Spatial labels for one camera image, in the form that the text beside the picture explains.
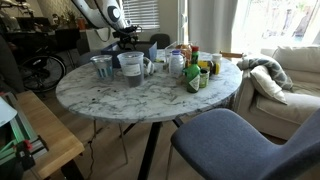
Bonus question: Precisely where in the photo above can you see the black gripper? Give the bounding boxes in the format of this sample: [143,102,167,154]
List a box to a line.
[112,24,144,52]

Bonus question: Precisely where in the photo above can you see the clear plastic food box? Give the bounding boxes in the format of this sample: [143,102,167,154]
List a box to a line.
[163,40,188,64]

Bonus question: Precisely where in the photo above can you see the clear plastic deli container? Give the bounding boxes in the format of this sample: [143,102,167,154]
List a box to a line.
[116,51,146,88]

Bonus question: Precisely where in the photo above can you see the white tote bag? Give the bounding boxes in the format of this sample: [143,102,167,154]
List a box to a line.
[85,27,122,53]

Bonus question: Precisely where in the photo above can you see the white patterned cloth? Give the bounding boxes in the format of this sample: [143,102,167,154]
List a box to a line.
[142,56,156,77]

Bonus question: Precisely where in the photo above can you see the white window blinds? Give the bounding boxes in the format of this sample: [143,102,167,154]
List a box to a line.
[121,0,161,33]

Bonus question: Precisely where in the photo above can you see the dark grey shell chair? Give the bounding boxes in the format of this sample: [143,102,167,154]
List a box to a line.
[149,33,171,50]

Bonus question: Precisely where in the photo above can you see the grey transparent tumbler cup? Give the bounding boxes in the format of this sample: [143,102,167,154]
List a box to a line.
[89,54,115,83]

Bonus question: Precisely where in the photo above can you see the orange container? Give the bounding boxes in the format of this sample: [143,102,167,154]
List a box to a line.
[76,16,87,31]

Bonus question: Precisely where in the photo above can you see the glass jar with lid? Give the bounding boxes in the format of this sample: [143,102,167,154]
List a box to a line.
[168,49,185,80]

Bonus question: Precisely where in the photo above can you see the orange snack bag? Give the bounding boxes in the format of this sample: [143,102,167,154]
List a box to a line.
[175,43,193,68]

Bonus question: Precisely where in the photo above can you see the black sideboard cabinet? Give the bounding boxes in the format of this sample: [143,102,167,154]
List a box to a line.
[3,28,82,64]

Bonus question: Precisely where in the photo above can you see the green potted plant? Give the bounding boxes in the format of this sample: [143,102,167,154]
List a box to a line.
[63,9,78,29]

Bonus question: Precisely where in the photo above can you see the black bicycle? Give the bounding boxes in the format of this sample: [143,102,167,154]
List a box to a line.
[0,0,68,94]

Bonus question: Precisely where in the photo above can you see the green bottle with red cap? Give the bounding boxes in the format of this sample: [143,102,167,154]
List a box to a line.
[182,45,202,94]

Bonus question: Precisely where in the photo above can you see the yellow condiment container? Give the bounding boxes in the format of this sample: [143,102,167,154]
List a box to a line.
[197,59,211,71]

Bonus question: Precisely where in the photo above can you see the green labelled glass jar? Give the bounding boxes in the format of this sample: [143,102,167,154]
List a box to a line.
[199,68,210,89]

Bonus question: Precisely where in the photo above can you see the beige long curtain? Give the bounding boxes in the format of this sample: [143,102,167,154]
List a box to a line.
[187,0,239,54]

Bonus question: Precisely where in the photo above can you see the small white lidded jar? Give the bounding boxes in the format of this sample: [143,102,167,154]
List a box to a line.
[211,53,223,66]

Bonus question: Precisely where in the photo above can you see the black jar with yellow lid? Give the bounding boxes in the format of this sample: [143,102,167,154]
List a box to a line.
[208,60,222,76]

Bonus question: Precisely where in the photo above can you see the thin metal chair legs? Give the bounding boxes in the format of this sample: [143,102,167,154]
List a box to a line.
[91,119,130,165]

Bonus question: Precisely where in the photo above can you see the black table leg base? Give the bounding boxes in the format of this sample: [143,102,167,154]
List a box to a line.
[119,116,184,180]

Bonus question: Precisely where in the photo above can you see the wooden side table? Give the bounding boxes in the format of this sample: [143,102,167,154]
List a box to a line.
[14,89,86,180]

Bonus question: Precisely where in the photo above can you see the white plastic sheet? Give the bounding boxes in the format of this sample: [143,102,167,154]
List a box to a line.
[0,96,18,128]

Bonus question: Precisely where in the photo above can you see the beige throw pillow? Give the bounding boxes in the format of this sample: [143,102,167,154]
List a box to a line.
[249,64,289,106]

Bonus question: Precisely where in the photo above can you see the blue fabric shell chair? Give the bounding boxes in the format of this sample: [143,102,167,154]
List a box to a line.
[165,107,320,180]

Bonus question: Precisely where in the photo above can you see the grey blanket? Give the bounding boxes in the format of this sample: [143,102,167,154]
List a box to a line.
[237,56,294,91]

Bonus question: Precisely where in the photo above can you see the red black clamp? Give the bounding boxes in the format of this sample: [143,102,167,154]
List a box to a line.
[14,139,38,171]

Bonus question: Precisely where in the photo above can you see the cream sofa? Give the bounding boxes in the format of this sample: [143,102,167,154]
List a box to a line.
[233,45,320,141]

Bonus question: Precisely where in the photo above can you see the wooden chair frame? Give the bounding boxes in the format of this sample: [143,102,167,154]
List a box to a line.
[219,50,244,60]

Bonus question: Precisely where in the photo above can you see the green metal rail frame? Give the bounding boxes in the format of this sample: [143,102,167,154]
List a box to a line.
[0,93,49,166]

